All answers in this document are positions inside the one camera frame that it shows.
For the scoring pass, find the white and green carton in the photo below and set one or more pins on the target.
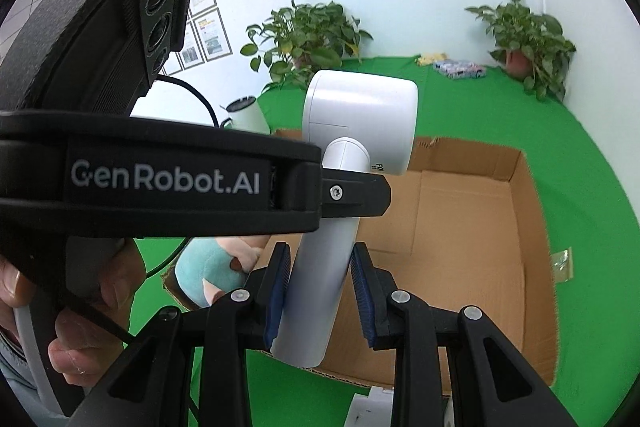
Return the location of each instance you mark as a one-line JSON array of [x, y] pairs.
[[370, 407]]

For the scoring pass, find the person's left hand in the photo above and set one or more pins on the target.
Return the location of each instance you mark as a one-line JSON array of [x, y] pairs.
[[115, 282]]

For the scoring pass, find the green tablecloth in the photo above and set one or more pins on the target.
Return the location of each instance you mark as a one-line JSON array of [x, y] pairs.
[[575, 157]]

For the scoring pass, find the brown cardboard box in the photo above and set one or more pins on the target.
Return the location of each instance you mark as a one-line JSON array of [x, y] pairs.
[[450, 232]]

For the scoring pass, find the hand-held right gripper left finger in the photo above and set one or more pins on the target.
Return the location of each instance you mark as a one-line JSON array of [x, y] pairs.
[[277, 294]]

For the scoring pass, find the group of framed wall documents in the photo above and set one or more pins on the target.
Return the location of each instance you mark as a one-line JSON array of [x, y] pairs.
[[215, 32]]

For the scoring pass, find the large potted green plant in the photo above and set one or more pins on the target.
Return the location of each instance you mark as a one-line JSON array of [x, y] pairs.
[[310, 37]]

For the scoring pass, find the white hair dryer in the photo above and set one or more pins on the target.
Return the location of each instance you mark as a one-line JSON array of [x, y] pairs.
[[360, 117]]

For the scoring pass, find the blue white snack packet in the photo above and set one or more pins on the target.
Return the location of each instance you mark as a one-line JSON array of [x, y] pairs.
[[460, 69]]

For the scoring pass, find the small clear plastic wrapper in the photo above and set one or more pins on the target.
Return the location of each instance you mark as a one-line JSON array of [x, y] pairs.
[[562, 264]]

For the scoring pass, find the yellow snack packet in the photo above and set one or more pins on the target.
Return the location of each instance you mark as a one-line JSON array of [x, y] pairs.
[[432, 58]]

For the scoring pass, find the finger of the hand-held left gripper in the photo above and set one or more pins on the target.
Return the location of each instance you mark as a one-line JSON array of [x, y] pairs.
[[357, 194]]

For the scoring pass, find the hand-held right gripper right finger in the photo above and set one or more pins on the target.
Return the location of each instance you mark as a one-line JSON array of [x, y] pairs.
[[362, 302]]

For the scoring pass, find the white enamel mug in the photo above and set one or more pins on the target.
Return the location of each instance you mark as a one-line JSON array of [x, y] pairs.
[[247, 117]]

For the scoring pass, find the pink pig plush toy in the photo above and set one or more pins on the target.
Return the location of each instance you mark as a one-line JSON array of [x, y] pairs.
[[210, 262]]

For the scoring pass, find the small potted green plant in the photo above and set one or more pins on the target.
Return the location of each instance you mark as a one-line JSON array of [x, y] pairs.
[[525, 37]]

